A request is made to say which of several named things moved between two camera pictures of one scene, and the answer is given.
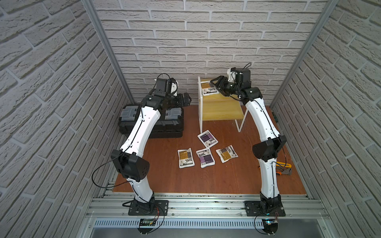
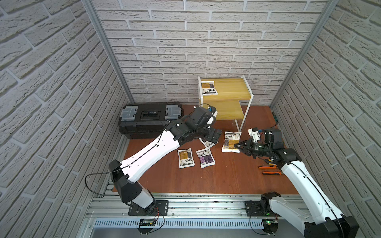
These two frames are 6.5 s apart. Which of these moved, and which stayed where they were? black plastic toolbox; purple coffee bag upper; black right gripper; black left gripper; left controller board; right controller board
Moved: black left gripper; black right gripper
Stayed: black plastic toolbox; right controller board; purple coffee bag upper; left controller board
